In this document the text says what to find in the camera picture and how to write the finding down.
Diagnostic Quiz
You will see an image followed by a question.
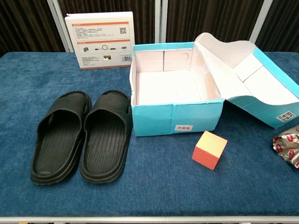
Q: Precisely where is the black rubber slipper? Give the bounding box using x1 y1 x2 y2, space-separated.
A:
30 91 92 186
79 90 134 188

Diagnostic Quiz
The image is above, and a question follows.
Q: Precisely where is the light blue cardboard shoe box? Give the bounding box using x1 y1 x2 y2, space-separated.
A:
129 32 299 137

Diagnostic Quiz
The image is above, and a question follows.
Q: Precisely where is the white product box orange print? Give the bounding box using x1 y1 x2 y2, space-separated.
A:
64 11 135 70

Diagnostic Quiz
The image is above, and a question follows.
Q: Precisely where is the orange yellow foam cube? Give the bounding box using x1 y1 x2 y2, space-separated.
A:
192 130 228 172

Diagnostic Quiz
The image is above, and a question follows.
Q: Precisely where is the blue velvet tablecloth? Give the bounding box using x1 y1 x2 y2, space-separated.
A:
0 51 299 217

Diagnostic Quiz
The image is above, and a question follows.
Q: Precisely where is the dark pleated curtain panel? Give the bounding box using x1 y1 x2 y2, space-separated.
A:
256 0 299 53
0 0 65 56
57 0 157 45
166 0 264 45

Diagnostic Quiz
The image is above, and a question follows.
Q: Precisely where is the silver snack bag red print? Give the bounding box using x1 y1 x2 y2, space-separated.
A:
272 125 299 169

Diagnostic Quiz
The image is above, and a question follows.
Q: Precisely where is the grey metal screen post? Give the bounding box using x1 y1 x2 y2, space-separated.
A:
46 0 73 52
247 0 274 51
155 0 168 44

